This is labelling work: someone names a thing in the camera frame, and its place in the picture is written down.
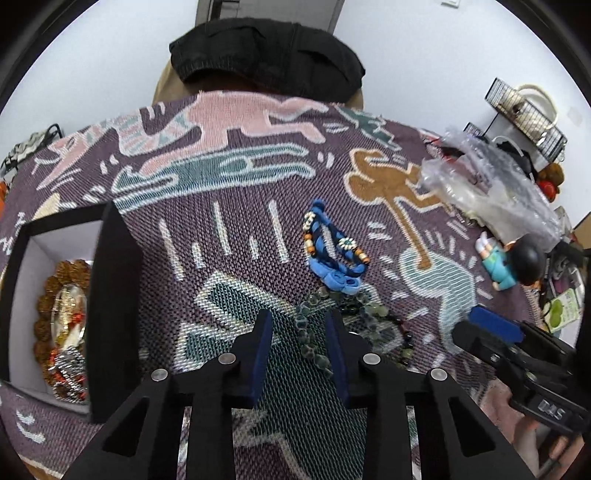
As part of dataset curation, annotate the grey door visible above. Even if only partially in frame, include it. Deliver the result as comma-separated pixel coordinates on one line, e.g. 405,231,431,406
195,0,345,33

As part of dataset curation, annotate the cream handbag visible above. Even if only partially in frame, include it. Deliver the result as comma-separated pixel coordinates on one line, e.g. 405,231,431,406
511,84,558,145

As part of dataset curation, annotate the brown plush toy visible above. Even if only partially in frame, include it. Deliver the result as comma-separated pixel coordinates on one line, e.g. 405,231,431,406
536,163,565,203

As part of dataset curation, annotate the patterned purple woven blanket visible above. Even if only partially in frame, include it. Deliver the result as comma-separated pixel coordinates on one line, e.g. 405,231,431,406
1,93,536,479

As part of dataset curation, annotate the clear plastic bag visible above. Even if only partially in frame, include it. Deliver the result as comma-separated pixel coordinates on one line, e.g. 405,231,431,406
420,129,562,253

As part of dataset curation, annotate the brown wooden bead bracelet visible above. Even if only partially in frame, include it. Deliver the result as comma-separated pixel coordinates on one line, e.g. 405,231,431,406
32,258,93,402

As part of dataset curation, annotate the black shoe rack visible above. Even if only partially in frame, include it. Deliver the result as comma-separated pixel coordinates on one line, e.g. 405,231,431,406
1,123,63,178

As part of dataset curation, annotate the green stone bead bracelet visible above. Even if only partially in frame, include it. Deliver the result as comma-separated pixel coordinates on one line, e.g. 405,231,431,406
293,286,417,379

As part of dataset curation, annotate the blue braided cord bracelet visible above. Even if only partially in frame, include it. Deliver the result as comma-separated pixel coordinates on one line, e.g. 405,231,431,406
301,198,372,296

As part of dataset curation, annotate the black jewelry box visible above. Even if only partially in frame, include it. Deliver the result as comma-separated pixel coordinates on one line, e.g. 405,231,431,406
1,202,142,423

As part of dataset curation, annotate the tan chair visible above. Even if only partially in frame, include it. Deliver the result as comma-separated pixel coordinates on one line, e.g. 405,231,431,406
152,57,366,111

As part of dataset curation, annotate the black-haired boy figurine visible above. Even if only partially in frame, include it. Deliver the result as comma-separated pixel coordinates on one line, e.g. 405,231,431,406
475,232,546,291

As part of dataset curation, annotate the white light switch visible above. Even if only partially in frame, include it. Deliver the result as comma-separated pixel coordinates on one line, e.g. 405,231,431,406
441,0,461,8

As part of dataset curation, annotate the person right hand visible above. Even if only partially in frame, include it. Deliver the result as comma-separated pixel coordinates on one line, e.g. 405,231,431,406
480,379,585,479

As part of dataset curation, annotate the green white carton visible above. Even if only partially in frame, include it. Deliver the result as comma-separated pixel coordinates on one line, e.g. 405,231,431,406
542,288,581,334

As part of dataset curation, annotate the black wire wall basket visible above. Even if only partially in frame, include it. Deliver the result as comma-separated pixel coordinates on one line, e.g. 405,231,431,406
485,78,568,163

